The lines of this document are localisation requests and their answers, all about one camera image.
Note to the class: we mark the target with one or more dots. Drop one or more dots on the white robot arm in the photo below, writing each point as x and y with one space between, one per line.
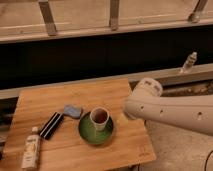
194 113

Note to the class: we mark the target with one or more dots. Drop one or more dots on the white ceramic cup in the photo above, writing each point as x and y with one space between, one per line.
99 117

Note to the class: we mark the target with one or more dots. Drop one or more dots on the blue sponge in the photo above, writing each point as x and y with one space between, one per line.
73 112

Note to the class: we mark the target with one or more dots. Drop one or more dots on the green round plate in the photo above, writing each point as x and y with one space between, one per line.
90 135

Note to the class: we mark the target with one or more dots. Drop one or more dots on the wooden table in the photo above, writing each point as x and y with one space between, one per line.
66 151

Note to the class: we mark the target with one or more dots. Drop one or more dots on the black striped box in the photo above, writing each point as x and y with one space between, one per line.
50 127

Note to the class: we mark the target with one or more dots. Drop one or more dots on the small bottle on ledge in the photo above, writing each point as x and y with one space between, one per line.
188 64

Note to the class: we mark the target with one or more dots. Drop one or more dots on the white plastic bottle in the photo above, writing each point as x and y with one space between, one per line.
31 150

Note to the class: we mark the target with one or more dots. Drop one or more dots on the metal railing frame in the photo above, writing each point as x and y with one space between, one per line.
32 20

